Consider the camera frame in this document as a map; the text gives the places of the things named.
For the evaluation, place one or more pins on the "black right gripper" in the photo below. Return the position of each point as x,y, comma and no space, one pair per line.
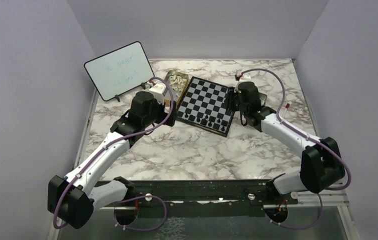
232,106

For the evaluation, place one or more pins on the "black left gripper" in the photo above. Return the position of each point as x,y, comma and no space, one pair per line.
164,115

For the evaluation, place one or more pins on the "black chess rook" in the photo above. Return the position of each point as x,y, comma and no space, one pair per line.
203,121

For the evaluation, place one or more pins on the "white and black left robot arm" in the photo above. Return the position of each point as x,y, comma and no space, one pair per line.
73,198

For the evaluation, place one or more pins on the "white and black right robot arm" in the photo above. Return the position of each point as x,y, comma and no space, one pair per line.
320,157

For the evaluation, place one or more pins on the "pile of white chess pieces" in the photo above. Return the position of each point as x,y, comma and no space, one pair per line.
178,82

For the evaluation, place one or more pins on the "pink tin box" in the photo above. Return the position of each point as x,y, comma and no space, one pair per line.
263,98

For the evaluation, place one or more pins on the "red capped marker pen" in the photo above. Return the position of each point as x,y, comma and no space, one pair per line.
285,111

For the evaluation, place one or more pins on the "black and silver chessboard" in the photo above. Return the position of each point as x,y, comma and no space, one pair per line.
203,97

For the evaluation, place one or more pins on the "small whiteboard with stand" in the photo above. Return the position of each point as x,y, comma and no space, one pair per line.
119,71

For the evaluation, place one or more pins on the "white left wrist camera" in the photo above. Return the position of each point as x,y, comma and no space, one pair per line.
159,91

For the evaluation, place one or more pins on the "black mounting rail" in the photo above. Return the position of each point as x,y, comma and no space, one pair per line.
216,198

